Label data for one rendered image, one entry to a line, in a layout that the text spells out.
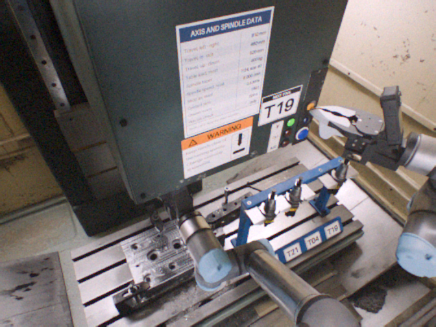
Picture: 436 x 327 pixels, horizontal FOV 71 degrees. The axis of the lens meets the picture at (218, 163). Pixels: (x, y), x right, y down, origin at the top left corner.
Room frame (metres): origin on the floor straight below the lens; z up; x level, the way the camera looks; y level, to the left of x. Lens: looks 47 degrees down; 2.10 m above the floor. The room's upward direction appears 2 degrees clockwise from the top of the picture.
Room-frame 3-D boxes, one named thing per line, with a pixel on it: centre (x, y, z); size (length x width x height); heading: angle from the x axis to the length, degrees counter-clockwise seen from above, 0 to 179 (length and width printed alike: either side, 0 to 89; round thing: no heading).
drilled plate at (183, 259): (0.56, 0.20, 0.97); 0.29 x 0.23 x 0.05; 120
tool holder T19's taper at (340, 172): (0.77, -0.47, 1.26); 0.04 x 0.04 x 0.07
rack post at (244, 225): (0.63, -0.11, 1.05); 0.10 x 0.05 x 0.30; 30
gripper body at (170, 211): (0.48, 0.10, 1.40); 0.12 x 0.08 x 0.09; 30
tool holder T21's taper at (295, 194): (0.66, -0.28, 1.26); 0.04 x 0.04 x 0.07
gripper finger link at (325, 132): (0.52, -0.23, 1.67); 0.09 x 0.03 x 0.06; 60
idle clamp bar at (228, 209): (0.79, -0.06, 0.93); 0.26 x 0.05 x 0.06; 125
